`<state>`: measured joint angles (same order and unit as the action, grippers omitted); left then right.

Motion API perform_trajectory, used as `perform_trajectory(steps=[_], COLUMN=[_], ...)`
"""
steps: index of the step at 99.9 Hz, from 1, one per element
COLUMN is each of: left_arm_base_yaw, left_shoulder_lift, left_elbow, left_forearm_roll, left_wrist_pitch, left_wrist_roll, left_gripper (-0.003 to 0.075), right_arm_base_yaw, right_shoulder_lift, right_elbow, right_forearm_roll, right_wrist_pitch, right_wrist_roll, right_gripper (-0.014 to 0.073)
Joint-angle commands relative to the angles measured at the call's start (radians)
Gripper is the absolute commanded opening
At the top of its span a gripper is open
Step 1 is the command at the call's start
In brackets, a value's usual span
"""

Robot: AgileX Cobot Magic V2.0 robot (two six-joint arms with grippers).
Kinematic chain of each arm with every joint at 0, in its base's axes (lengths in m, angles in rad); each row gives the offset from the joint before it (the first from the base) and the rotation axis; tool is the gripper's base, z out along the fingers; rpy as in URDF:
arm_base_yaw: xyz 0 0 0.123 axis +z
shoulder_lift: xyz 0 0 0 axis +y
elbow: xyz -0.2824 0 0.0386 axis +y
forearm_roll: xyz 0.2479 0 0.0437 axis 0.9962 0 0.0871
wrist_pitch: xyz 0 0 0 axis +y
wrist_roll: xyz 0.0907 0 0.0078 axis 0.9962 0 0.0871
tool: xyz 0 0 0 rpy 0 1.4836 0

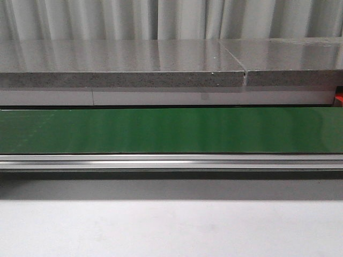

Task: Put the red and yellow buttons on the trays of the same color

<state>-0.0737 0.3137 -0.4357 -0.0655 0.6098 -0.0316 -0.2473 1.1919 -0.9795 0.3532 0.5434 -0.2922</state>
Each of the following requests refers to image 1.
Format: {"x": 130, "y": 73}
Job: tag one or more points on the aluminium conveyor frame rail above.
{"x": 232, "y": 162}

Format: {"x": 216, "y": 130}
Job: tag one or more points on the grey pleated curtain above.
{"x": 164, "y": 20}

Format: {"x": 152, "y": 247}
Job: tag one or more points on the grey granite slab right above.
{"x": 311, "y": 62}

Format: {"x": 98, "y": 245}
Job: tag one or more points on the red plastic tray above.
{"x": 338, "y": 100}

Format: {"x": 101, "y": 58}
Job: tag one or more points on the green conveyor belt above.
{"x": 172, "y": 130}

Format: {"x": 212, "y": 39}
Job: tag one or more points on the grey granite slab left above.
{"x": 118, "y": 64}

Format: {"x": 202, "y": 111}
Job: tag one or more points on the grey granite slab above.
{"x": 311, "y": 62}
{"x": 118, "y": 64}

